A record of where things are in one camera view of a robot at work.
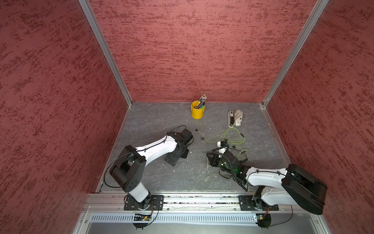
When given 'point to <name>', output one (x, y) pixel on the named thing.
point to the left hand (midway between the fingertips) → (179, 157)
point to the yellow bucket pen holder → (196, 113)
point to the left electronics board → (142, 217)
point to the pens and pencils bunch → (202, 101)
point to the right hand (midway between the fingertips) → (205, 157)
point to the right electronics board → (263, 221)
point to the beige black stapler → (231, 118)
